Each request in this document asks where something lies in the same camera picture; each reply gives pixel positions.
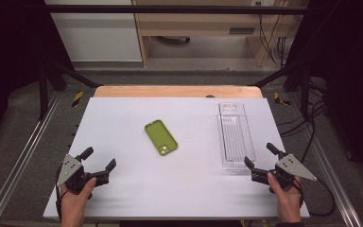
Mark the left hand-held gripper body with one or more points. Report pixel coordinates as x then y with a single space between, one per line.
70 168

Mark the yellow black hazard tape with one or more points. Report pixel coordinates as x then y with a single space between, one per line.
279 99
77 98

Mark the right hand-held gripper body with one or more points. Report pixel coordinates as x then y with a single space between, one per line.
291 165

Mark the black horizontal frame bar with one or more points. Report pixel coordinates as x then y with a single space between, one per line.
170 9

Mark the light wooden desk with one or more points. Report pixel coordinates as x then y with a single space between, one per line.
201 22

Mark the clear plastic packaging tray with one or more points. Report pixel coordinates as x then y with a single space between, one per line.
234 138

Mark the green phone case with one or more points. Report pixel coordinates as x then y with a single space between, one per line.
160 137

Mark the person's left hand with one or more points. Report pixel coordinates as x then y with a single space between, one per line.
74 201

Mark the white cabinet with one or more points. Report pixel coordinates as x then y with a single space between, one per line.
97 34

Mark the black metal frame brace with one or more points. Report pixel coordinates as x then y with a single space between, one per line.
72 74
283 72

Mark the black curtain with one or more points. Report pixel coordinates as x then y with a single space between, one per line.
9 56
349 78

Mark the wooden table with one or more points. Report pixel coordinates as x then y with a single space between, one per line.
170 91

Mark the white board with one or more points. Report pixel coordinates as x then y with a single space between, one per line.
182 183

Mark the aluminium rail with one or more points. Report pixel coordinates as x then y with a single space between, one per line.
19 157
331 176

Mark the person's right hand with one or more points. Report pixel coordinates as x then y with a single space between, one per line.
288 198

